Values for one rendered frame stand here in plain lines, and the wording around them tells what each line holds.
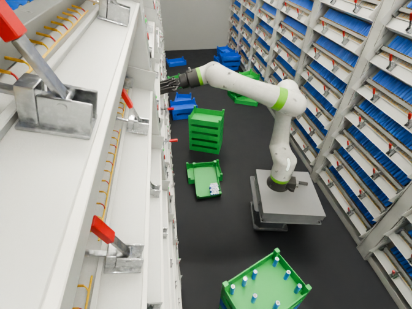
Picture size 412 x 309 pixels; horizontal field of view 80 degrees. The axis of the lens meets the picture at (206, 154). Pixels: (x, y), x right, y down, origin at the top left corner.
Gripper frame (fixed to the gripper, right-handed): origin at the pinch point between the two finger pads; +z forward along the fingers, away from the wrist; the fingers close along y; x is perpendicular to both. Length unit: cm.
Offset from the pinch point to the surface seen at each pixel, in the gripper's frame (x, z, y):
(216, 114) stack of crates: 77, -35, -77
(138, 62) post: -37, -12, 63
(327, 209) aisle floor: 126, -99, 22
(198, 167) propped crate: 93, -8, -30
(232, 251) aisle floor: 107, -18, 44
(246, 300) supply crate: 58, -21, 89
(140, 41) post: -41, -14, 63
